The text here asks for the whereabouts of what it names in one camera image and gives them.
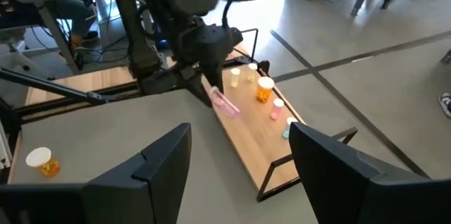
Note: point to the small clear pill bottle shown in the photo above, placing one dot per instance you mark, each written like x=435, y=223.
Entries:
x=252, y=72
x=235, y=77

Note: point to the wooden shelf with black frame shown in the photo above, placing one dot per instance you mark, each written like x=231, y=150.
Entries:
x=253, y=146

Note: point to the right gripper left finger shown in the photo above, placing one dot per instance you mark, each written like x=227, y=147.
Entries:
x=158, y=181

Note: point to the black aluminium rig frame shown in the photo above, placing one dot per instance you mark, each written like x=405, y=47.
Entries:
x=53, y=86

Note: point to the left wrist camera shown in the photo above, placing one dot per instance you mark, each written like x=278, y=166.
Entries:
x=232, y=39

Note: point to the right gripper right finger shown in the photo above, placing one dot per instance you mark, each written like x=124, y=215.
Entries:
x=334, y=181

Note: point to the grey table mat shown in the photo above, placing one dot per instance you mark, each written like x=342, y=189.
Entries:
x=123, y=129

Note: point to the pink pill bottle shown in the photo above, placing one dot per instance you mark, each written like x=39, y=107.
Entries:
x=276, y=108
x=223, y=102

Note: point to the wide orange pill bottle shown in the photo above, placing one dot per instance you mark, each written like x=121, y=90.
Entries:
x=42, y=162

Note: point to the person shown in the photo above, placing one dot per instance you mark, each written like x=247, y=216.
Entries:
x=74, y=14

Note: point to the person's foot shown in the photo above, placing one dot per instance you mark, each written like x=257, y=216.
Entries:
x=446, y=104

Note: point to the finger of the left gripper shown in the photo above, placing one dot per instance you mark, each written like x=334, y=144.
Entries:
x=215, y=74
x=200, y=88

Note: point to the blue pill bottle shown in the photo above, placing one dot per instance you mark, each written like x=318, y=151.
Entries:
x=288, y=128

